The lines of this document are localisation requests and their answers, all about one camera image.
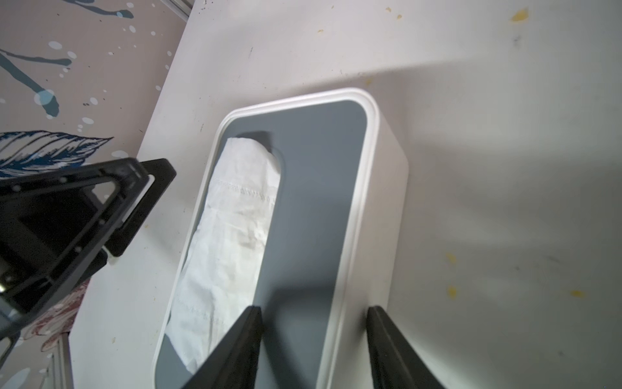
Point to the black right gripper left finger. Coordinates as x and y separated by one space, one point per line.
234 362

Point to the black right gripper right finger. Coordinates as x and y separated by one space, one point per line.
394 363

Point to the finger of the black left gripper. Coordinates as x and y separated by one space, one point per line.
160 174
52 227

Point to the white tissue box base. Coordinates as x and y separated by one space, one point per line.
368 279

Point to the grey tissue box lid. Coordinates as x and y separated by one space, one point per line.
324 144

